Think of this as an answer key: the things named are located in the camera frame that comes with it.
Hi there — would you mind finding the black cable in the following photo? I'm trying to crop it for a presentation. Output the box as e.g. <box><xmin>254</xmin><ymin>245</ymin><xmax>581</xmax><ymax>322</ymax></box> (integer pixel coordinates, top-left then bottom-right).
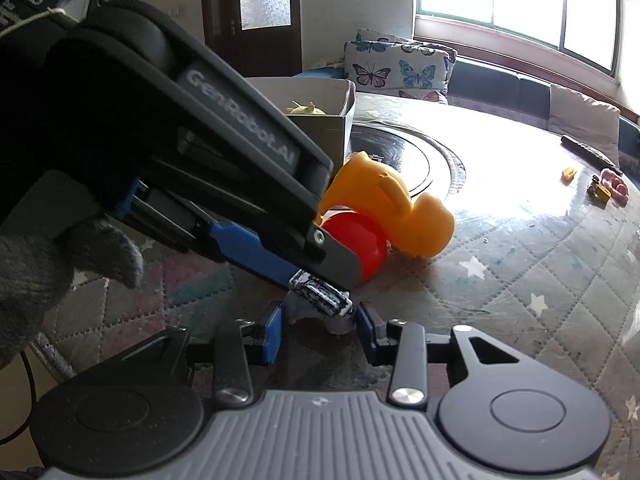
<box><xmin>0</xmin><ymin>349</ymin><xmax>37</xmax><ymax>447</ymax></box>

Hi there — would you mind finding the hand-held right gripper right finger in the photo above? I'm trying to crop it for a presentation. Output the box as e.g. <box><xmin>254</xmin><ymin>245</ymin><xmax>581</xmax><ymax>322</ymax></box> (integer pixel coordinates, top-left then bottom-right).
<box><xmin>356</xmin><ymin>302</ymin><xmax>541</xmax><ymax>406</ymax></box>

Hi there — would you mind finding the small white toy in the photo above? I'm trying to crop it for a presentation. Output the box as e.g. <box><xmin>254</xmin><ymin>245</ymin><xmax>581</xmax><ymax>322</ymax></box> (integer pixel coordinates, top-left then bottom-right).
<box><xmin>286</xmin><ymin>299</ymin><xmax>359</xmax><ymax>336</ymax></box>

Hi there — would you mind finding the pink toy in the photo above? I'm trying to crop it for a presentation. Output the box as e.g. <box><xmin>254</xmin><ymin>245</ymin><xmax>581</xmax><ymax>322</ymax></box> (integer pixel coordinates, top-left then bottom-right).
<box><xmin>601</xmin><ymin>168</ymin><xmax>629</xmax><ymax>207</ymax></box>

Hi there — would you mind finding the white cushion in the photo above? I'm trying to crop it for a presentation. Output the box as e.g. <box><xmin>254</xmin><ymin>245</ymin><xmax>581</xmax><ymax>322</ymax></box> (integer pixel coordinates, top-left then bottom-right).
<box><xmin>546</xmin><ymin>83</ymin><xmax>622</xmax><ymax>153</ymax></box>

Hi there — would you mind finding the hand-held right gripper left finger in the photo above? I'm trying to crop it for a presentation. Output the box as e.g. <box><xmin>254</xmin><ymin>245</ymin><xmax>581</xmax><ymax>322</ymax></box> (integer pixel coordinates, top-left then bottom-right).
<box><xmin>107</xmin><ymin>302</ymin><xmax>286</xmax><ymax>407</ymax></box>

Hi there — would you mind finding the yellow toy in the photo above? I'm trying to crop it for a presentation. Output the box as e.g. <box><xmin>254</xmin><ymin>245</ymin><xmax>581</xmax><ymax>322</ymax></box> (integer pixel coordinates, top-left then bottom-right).
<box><xmin>286</xmin><ymin>101</ymin><xmax>327</xmax><ymax>116</ymax></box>

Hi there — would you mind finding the yellow rubber duck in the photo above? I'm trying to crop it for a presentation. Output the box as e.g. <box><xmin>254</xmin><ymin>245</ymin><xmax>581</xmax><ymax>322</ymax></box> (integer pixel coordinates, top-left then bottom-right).
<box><xmin>319</xmin><ymin>151</ymin><xmax>456</xmax><ymax>259</ymax></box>

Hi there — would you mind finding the dark blue sofa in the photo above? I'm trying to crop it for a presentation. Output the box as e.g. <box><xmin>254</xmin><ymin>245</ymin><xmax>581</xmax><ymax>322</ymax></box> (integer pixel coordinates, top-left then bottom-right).
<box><xmin>446</xmin><ymin>54</ymin><xmax>640</xmax><ymax>163</ymax></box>

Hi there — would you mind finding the red ball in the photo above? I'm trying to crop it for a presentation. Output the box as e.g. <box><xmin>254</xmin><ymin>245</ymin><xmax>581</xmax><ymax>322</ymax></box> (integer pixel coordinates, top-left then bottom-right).
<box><xmin>320</xmin><ymin>211</ymin><xmax>389</xmax><ymax>289</ymax></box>

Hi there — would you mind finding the window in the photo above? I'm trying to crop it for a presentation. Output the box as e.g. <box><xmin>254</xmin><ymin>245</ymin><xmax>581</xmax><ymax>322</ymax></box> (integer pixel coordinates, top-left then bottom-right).
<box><xmin>414</xmin><ymin>0</ymin><xmax>625</xmax><ymax>80</ymax></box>

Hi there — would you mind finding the black and white toy car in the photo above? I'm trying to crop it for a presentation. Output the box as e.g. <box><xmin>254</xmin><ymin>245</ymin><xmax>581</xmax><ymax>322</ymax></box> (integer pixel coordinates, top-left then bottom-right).
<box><xmin>291</xmin><ymin>270</ymin><xmax>353</xmax><ymax>317</ymax></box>

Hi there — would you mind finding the butterfly print pillow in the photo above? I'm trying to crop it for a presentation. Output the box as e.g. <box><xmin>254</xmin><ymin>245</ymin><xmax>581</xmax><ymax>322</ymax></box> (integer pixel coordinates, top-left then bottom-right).
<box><xmin>343</xmin><ymin>29</ymin><xmax>457</xmax><ymax>104</ymax></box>

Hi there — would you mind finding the wooden door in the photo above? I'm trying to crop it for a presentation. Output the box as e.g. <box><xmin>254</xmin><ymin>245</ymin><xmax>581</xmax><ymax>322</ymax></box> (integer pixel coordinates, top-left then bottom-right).
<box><xmin>199</xmin><ymin>0</ymin><xmax>304</xmax><ymax>79</ymax></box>

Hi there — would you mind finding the dark round turntable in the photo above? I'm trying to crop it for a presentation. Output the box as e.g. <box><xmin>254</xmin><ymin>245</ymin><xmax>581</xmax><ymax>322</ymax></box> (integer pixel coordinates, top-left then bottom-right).
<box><xmin>349</xmin><ymin>121</ymin><xmax>467</xmax><ymax>202</ymax></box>

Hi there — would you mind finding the person's left hand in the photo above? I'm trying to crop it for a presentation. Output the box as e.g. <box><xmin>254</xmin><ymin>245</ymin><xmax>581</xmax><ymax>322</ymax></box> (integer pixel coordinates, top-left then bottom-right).
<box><xmin>0</xmin><ymin>217</ymin><xmax>147</xmax><ymax>367</ymax></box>

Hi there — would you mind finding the black remote control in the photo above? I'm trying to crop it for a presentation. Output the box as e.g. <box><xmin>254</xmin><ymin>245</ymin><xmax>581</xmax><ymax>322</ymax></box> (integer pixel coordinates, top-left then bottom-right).
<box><xmin>560</xmin><ymin>134</ymin><xmax>624</xmax><ymax>177</ymax></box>

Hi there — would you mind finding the white cardboard box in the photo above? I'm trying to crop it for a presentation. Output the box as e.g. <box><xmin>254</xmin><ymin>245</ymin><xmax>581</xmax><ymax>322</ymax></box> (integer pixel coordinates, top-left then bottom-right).
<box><xmin>244</xmin><ymin>78</ymin><xmax>357</xmax><ymax>162</ymax></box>

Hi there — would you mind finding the yellow toy vehicle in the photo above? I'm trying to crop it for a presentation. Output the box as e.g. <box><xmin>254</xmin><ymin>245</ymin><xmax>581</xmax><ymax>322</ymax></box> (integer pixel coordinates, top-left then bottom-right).
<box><xmin>589</xmin><ymin>175</ymin><xmax>612</xmax><ymax>204</ymax></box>

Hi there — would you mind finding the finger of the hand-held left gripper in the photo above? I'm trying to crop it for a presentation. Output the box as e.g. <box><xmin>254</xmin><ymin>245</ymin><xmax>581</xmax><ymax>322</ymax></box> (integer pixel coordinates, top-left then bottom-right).
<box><xmin>295</xmin><ymin>225</ymin><xmax>362</xmax><ymax>291</ymax></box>
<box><xmin>210</xmin><ymin>222</ymin><xmax>302</xmax><ymax>292</ymax></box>

